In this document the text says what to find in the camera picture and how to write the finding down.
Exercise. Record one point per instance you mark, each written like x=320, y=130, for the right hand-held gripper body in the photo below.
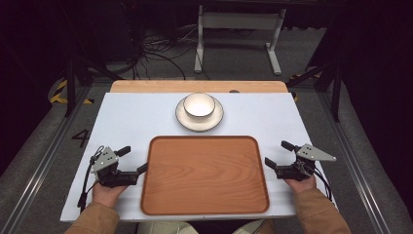
x=302, y=165

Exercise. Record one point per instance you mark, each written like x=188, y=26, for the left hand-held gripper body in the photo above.
x=108, y=172

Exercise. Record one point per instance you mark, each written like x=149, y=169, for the person's right hand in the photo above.
x=302, y=184

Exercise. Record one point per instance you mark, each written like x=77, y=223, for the person's left hand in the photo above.
x=107, y=195

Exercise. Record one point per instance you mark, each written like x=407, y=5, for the white table board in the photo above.
x=136, y=117

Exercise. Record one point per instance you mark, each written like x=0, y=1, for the brown wooden tray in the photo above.
x=204, y=175

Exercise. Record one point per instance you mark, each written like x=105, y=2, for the white ceramic plate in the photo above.
x=185, y=122

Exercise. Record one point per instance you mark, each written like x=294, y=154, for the person's right leg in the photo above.
x=251, y=227

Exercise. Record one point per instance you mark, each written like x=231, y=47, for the light wooden table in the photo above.
x=162, y=86

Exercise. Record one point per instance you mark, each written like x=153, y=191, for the black tripod stand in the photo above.
x=334, y=84
x=73, y=81

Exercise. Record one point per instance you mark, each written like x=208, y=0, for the white ceramic bowl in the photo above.
x=199, y=105

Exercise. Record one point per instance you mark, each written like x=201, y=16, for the yellow black floor tape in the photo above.
x=58, y=94

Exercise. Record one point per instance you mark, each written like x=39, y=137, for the white metal stand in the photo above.
x=240, y=20

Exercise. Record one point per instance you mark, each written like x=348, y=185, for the metal floor rail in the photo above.
x=42, y=162
x=354, y=162

